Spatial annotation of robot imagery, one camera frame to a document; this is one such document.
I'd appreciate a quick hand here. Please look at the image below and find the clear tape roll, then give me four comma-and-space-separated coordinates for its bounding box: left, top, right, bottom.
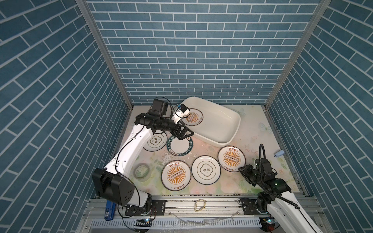
134, 164, 152, 182

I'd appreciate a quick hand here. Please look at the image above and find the white clover plate centre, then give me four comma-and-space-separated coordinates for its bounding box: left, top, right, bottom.
191, 155, 221, 185

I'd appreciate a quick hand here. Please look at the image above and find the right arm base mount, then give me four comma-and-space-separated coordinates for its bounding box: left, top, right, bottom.
239, 198, 262, 215

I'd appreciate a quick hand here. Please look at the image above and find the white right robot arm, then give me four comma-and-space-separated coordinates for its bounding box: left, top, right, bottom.
239, 158, 322, 233

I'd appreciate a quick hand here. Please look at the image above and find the white plastic bin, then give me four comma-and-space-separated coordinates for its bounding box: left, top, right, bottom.
182, 97, 241, 148

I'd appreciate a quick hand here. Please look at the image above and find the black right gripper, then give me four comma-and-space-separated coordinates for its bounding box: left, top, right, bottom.
237, 163, 264, 186

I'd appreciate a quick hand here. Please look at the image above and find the small light blue object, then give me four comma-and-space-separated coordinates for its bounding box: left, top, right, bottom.
274, 150, 285, 158

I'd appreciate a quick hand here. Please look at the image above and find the beige rubber band loop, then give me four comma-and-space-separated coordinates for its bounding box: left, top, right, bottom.
194, 199, 207, 212

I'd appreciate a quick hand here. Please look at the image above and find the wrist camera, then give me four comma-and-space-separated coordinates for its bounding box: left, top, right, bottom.
172, 104, 190, 123
255, 158, 273, 176

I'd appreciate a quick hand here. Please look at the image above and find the white clover plate left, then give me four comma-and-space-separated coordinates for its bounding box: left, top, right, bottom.
143, 133, 168, 152

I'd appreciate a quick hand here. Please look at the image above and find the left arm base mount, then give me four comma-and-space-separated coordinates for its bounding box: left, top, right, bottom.
124, 200, 166, 216

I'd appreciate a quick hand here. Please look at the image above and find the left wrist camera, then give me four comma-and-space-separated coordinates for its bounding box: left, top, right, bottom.
172, 104, 190, 123

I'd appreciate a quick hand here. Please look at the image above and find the white clover plate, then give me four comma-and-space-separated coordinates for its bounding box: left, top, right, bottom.
143, 133, 168, 152
191, 155, 221, 185

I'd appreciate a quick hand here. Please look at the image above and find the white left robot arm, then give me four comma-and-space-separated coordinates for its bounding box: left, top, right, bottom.
92, 98, 194, 212

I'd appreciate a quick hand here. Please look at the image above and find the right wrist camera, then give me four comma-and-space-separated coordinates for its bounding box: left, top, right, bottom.
255, 158, 273, 176

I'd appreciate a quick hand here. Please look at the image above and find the orange sunburst plate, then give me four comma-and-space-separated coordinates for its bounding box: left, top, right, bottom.
218, 146, 246, 172
182, 108, 204, 126
161, 160, 192, 191

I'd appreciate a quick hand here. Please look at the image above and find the green rim plate left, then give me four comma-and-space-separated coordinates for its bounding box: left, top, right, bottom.
166, 136, 193, 156

